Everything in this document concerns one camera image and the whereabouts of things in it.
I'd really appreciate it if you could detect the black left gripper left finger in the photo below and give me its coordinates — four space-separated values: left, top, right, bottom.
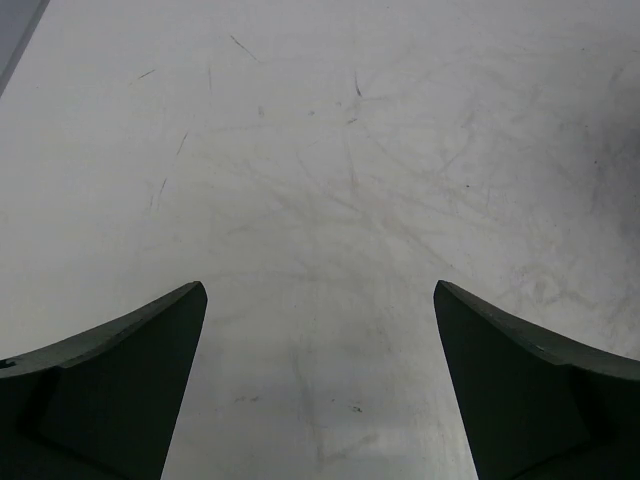
1 281 207 479

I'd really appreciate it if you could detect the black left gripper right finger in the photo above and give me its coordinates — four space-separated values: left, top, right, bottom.
433 281 639 479

